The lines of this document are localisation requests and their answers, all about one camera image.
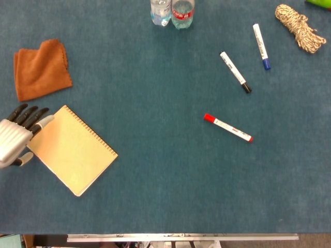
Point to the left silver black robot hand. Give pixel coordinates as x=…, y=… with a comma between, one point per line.
x=13, y=139

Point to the yellow spiral notebook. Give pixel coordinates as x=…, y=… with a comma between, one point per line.
x=73, y=149

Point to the blue felt table cover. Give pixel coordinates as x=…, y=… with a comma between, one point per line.
x=165, y=180

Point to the orange folded cloth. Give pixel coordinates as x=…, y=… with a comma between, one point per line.
x=41, y=69

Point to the teal flat panel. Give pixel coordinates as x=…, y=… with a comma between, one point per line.
x=10, y=241

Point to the brown cardboard piece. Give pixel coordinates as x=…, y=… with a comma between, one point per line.
x=29, y=241

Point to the blue label water bottle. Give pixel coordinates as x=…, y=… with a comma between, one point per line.
x=159, y=15

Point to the red label clear bottle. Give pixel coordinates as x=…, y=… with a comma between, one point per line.
x=182, y=15

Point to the red cap white marker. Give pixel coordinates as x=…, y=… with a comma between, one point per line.
x=227, y=127

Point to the black cap white marker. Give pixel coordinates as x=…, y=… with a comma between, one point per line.
x=235, y=72

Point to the blue cap white marker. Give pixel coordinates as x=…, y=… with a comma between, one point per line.
x=261, y=45

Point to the green chip can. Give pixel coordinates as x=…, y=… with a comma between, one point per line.
x=320, y=2

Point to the white metal frame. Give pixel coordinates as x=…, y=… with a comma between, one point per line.
x=160, y=244

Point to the aluminium table edge rail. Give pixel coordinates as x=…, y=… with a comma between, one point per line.
x=181, y=237

